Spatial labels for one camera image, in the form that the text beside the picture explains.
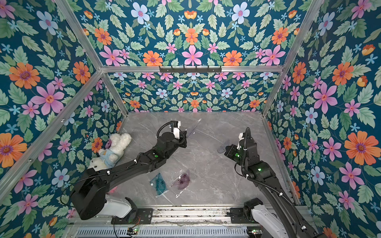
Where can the green ruler set pouch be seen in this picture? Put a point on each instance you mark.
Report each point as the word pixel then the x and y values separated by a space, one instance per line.
pixel 158 184

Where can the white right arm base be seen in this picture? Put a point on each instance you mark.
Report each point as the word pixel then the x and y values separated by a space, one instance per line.
pixel 256 211

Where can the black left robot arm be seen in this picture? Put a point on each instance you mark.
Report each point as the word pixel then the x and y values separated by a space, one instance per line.
pixel 89 195

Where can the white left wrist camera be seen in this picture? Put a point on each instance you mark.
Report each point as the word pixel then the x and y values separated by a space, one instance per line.
pixel 175 128

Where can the white plush bear toy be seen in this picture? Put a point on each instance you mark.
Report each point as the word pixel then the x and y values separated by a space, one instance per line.
pixel 107 158

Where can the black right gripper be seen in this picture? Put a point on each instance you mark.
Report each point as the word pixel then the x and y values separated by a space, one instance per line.
pixel 231 149

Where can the clear purple ruler set pouch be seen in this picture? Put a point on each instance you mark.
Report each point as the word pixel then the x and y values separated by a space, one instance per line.
pixel 192 128

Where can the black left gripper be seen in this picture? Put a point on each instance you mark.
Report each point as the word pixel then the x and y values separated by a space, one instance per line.
pixel 183 135

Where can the black hook rail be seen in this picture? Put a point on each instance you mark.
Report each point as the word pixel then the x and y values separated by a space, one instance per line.
pixel 190 69

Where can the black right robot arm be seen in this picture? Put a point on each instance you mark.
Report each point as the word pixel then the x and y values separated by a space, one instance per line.
pixel 287 222

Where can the purple straight ruler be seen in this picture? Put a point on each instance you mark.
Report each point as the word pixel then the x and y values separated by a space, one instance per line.
pixel 222 149

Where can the purple protractor set pouch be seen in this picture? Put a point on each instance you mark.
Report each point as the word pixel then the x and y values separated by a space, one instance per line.
pixel 180 183

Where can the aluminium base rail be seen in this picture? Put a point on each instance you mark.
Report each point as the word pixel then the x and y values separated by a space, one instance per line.
pixel 170 221

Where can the pink round toy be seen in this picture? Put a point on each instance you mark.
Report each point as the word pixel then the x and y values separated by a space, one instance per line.
pixel 112 190

